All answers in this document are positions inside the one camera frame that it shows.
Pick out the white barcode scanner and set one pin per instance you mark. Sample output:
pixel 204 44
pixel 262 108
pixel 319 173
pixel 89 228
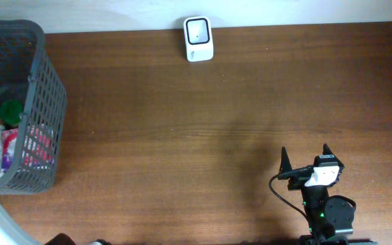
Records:
pixel 198 39

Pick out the red purple tissue pack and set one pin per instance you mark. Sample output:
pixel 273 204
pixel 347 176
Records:
pixel 37 141

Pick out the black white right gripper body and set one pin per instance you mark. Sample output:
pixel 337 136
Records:
pixel 298 183

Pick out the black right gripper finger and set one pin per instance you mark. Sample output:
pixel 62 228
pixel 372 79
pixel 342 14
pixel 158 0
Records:
pixel 326 150
pixel 285 165

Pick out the green lid jar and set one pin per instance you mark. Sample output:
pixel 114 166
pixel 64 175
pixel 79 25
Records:
pixel 11 112

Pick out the grey plastic mesh basket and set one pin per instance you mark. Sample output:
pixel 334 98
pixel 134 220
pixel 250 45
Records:
pixel 27 74

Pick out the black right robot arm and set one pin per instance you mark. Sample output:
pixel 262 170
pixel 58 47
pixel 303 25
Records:
pixel 330 218

